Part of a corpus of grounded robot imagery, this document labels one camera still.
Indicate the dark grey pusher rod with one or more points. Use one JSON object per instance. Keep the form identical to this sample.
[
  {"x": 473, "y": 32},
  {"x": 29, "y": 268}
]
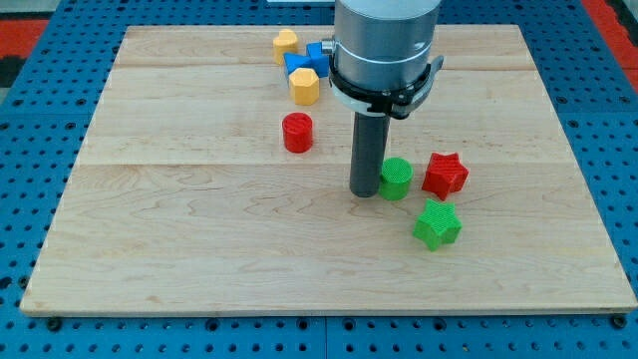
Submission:
[{"x": 368, "y": 151}]

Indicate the red cylinder block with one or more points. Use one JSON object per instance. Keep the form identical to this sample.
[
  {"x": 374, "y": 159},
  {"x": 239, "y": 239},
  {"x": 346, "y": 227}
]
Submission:
[{"x": 297, "y": 132}]

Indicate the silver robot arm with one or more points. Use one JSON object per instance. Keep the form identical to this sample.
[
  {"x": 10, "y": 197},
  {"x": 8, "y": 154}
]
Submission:
[{"x": 383, "y": 44}]

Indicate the wooden board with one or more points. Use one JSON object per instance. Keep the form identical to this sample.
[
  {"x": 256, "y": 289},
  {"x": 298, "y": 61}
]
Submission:
[{"x": 183, "y": 201}]

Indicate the green cylinder block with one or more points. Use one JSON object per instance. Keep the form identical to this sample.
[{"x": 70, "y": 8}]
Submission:
[{"x": 396, "y": 177}]

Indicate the blue bowtie block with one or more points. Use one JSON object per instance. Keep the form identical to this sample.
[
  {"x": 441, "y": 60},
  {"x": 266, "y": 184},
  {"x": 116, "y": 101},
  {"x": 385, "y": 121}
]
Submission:
[{"x": 314, "y": 59}]

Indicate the yellow heart block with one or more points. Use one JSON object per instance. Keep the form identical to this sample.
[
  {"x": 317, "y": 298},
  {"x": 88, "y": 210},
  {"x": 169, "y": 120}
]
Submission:
[{"x": 286, "y": 41}]

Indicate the green star block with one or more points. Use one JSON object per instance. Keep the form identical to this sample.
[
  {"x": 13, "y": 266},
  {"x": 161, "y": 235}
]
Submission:
[{"x": 438, "y": 224}]

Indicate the red star block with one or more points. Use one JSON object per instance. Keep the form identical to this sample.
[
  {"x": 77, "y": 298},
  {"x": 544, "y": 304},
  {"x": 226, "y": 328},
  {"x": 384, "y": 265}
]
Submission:
[{"x": 445, "y": 174}]

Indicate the yellow hexagon block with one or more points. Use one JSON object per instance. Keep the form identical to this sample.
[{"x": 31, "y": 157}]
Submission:
[{"x": 304, "y": 86}]

